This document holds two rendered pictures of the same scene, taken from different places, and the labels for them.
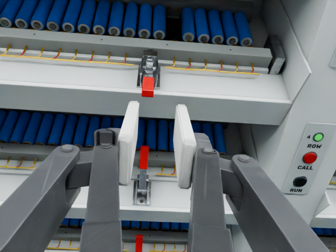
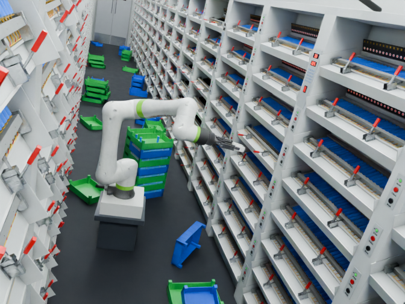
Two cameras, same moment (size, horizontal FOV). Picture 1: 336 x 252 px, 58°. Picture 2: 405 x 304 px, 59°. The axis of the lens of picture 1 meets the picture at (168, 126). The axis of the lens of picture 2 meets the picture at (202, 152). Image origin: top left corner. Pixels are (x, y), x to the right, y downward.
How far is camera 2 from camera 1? 1.97 m
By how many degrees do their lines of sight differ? 67
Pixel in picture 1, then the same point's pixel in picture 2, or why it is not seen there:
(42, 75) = (255, 146)
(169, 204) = (256, 188)
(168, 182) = (262, 187)
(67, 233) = (248, 195)
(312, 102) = (276, 172)
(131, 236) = (254, 205)
